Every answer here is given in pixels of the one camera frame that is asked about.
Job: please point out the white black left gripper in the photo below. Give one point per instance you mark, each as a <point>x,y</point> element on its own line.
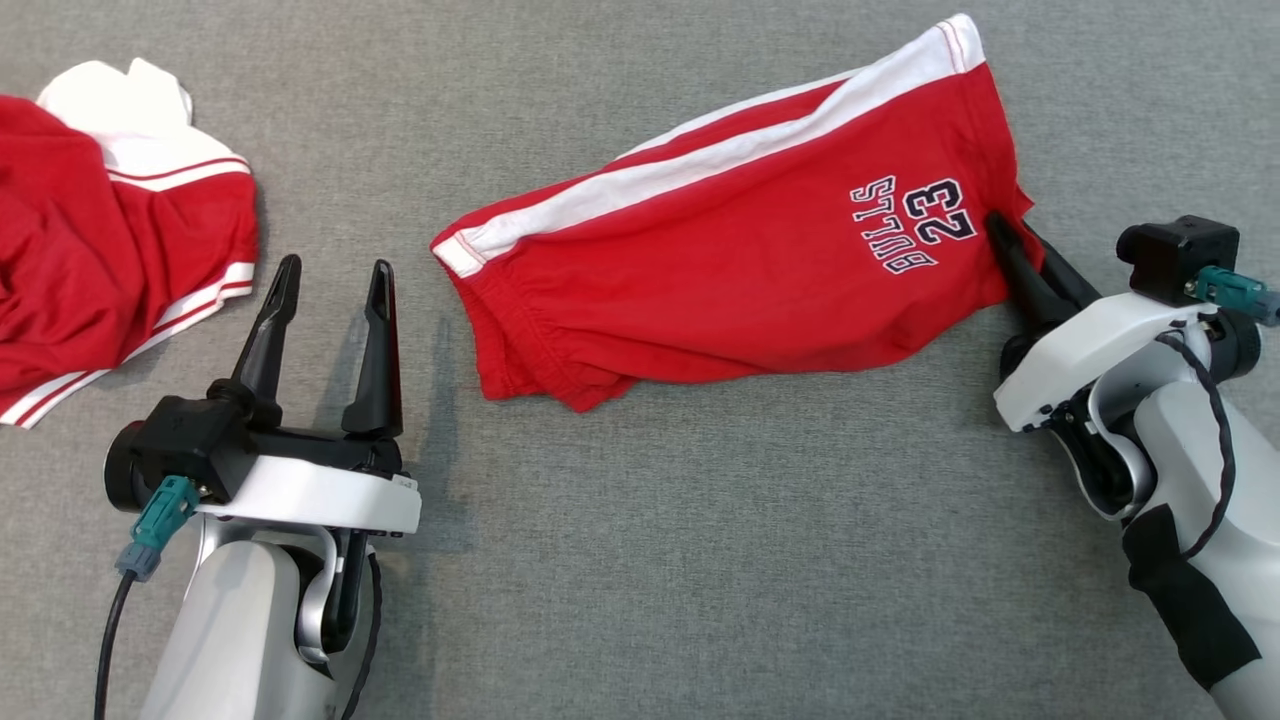
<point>320,495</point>

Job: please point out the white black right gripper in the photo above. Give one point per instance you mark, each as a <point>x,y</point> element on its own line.
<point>1090,350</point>

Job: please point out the red white-sleeved Bulls jersey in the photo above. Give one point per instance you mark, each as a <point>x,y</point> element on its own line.
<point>90,260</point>

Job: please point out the red white-striped Bulls shorts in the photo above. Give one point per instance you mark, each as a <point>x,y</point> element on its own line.
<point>720,270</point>

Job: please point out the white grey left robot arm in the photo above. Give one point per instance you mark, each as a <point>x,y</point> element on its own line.
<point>230,630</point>

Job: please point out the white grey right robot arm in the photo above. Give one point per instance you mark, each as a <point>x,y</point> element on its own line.
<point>1200,460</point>

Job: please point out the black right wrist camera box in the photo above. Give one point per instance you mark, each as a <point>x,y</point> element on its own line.
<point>1175,255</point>

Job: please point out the teal right camera connector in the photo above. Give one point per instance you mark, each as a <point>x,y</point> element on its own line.
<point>1235,292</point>

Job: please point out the teal camera connector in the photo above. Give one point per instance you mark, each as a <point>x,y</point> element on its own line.
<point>160,520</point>
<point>1235,292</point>

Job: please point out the teal left camera connector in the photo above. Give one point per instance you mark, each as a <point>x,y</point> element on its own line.
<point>160,520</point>

